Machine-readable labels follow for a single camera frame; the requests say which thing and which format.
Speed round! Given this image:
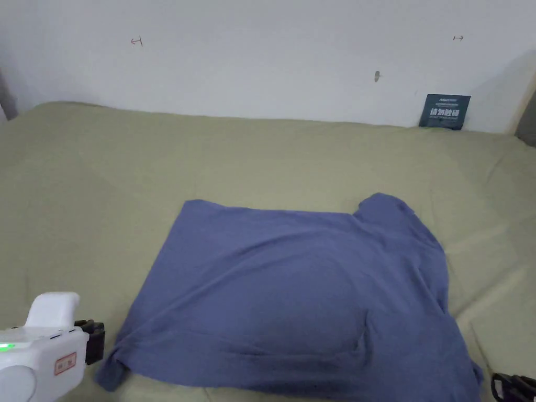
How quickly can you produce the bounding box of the blue shirt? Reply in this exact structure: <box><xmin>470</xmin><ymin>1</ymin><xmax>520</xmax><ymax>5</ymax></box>
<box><xmin>95</xmin><ymin>192</ymin><xmax>485</xmax><ymax>402</ymax></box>

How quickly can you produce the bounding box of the dark sign card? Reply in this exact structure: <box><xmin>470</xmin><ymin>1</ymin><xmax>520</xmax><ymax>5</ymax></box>
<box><xmin>418</xmin><ymin>94</ymin><xmax>472</xmax><ymax>130</ymax></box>

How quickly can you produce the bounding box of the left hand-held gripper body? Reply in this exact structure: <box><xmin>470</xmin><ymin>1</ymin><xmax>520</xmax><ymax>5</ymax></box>
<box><xmin>0</xmin><ymin>292</ymin><xmax>105</xmax><ymax>402</ymax></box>

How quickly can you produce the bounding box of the bed with pale green sheet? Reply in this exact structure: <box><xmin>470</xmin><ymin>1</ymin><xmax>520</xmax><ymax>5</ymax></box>
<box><xmin>0</xmin><ymin>101</ymin><xmax>536</xmax><ymax>402</ymax></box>

